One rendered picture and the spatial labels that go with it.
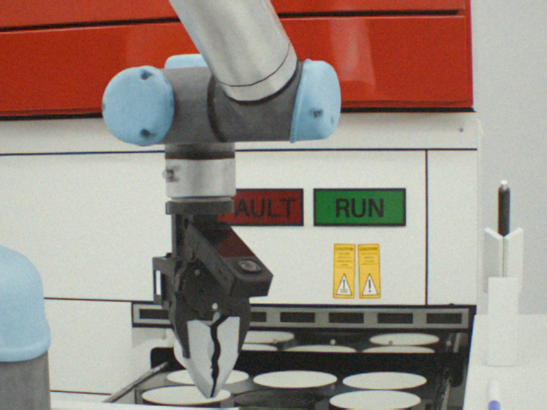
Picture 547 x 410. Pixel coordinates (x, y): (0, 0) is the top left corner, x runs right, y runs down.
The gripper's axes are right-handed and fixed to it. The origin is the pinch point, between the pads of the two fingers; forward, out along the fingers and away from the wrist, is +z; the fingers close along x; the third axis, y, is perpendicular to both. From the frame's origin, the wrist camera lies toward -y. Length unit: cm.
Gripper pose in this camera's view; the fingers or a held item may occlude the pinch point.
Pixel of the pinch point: (213, 388)
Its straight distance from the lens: 123.2
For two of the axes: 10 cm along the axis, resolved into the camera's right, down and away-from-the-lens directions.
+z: 0.1, 10.0, 0.5
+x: -8.6, 0.4, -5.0
